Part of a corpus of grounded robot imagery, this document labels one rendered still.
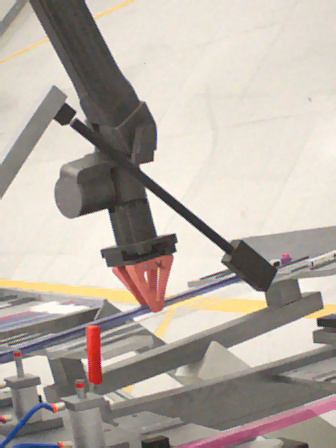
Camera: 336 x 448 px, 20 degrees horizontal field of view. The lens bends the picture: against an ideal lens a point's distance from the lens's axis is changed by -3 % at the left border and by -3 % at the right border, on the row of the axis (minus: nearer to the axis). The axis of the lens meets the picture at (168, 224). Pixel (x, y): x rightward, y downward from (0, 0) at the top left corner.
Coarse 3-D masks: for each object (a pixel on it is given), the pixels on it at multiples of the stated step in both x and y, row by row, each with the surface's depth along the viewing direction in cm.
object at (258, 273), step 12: (240, 240) 75; (240, 252) 75; (252, 252) 75; (228, 264) 75; (240, 264) 75; (252, 264) 75; (264, 264) 76; (240, 276) 76; (252, 276) 75; (264, 276) 76; (252, 288) 77; (264, 288) 76
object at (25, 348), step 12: (228, 276) 139; (204, 288) 136; (216, 288) 137; (168, 300) 132; (180, 300) 134; (132, 312) 129; (144, 312) 130; (84, 324) 126; (96, 324) 126; (108, 324) 127; (60, 336) 123; (12, 348) 119; (24, 348) 119; (36, 348) 120; (0, 360) 117
